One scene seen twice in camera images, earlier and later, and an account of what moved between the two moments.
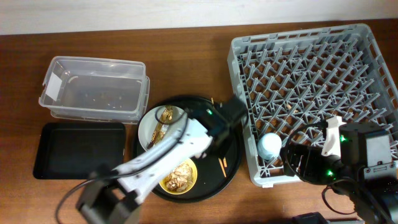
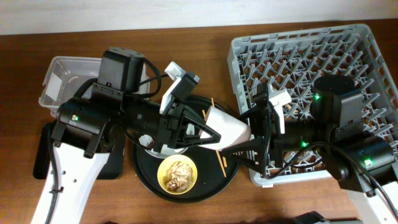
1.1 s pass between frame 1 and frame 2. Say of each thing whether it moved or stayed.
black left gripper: moved
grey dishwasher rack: stayed
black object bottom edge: stayed
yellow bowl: stayed
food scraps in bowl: stayed
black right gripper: moved
